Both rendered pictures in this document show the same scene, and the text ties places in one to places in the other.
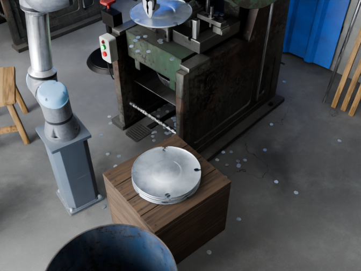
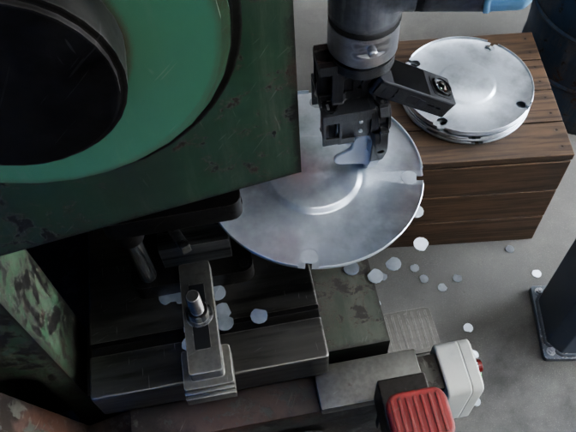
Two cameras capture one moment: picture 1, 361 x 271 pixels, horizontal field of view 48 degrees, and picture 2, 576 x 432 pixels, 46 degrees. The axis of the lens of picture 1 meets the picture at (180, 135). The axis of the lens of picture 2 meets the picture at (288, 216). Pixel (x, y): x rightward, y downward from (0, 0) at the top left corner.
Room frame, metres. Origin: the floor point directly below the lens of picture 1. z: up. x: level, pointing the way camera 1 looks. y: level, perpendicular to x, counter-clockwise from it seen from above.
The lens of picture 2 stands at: (2.20, 0.40, 1.51)
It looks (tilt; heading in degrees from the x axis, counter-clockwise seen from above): 57 degrees down; 220
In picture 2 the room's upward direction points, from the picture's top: 5 degrees counter-clockwise
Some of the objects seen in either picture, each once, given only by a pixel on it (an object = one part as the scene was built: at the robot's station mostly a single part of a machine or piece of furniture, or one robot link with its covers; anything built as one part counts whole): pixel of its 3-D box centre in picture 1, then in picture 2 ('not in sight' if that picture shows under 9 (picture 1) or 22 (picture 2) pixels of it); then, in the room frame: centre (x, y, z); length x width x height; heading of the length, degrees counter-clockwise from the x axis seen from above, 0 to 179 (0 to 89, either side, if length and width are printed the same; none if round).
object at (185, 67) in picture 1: (240, 68); not in sight; (1.81, -0.32, 0.45); 0.92 x 0.12 x 0.90; 136
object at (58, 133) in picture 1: (60, 122); not in sight; (1.31, 0.52, 0.50); 0.15 x 0.15 x 0.10
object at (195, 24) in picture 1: (195, 27); not in sight; (1.68, -0.07, 0.75); 0.03 x 0.03 x 0.10; 46
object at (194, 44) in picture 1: (186, 21); (196, 237); (1.89, -0.03, 0.68); 0.45 x 0.30 x 0.06; 46
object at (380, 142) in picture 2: not in sight; (375, 133); (1.73, 0.16, 0.88); 0.05 x 0.02 x 0.09; 46
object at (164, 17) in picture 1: (160, 11); (313, 172); (1.77, 0.09, 0.79); 0.29 x 0.29 x 0.01
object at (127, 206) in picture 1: (167, 202); (452, 142); (1.13, 0.06, 0.18); 0.40 x 0.38 x 0.35; 129
